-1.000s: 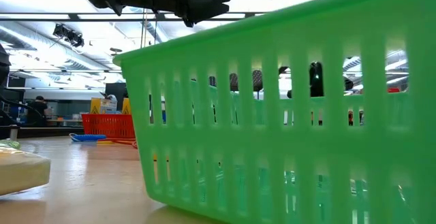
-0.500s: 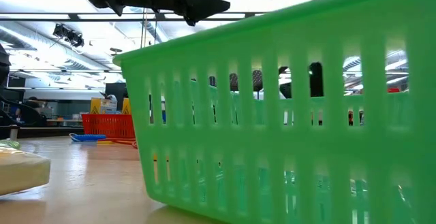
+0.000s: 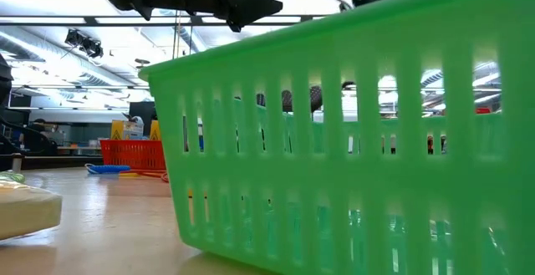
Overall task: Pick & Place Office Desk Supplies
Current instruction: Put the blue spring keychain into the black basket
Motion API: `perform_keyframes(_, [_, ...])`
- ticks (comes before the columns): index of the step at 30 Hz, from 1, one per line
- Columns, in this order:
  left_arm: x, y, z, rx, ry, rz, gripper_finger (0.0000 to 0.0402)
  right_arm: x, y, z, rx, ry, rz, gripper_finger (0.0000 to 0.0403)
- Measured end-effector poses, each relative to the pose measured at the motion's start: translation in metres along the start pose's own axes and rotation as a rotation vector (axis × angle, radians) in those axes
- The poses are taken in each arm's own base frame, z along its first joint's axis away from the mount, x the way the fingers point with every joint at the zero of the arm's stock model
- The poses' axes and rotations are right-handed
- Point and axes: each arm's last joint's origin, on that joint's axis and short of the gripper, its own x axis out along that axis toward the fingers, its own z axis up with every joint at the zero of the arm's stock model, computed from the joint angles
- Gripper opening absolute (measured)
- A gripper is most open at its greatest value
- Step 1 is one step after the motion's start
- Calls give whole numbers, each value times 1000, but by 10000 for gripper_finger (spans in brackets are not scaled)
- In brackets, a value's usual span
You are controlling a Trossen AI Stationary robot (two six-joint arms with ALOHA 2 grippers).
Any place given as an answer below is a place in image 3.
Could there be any green plastic slotted basket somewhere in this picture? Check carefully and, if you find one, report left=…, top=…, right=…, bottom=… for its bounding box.
left=139, top=0, right=535, bottom=275

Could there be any black computer monitor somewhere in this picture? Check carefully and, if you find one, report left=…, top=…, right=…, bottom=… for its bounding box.
left=128, top=101, right=158, bottom=125

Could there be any black ceiling spotlight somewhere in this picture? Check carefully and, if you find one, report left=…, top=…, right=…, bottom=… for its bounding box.
left=64, top=28, right=104, bottom=59

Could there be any red plastic slotted basket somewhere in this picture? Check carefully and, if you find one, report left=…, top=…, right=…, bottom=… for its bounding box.
left=99, top=139, right=167, bottom=171

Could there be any blue flat object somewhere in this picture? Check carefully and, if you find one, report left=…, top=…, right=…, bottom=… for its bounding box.
left=84, top=163, right=132, bottom=176

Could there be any green coil wristband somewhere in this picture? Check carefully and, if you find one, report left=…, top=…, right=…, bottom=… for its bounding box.
left=0, top=171, right=27, bottom=185

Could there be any wrapped white chalk pack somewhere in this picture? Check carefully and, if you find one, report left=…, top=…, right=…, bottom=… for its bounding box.
left=0, top=177, right=64, bottom=242

